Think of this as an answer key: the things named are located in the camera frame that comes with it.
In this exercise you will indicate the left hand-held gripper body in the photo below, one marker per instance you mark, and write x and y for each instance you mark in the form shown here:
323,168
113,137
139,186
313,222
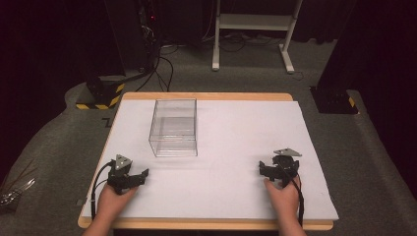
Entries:
118,178

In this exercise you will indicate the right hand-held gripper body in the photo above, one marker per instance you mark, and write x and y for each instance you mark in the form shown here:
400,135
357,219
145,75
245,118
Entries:
284,165

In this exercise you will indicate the person's left hand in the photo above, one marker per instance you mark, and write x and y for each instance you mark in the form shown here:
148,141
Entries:
109,203

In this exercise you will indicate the person's right hand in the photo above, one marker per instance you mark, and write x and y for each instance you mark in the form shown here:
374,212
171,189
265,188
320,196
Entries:
285,200

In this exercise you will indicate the white table sheet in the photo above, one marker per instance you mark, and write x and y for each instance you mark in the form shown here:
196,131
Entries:
229,164

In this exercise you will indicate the clear plastic box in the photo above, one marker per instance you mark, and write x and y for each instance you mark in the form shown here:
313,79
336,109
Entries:
173,131

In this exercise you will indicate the black yellow striped stand base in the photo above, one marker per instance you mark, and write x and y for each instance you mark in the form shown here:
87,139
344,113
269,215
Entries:
105,91

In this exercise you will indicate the clear shiny plastic bundle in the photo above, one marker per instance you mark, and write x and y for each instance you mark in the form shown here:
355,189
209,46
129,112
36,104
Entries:
14,193

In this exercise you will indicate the dark equipment rack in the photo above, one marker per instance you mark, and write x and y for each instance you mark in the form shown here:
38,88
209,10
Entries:
147,36

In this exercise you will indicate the white metal stand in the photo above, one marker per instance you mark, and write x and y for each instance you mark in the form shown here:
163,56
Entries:
255,22

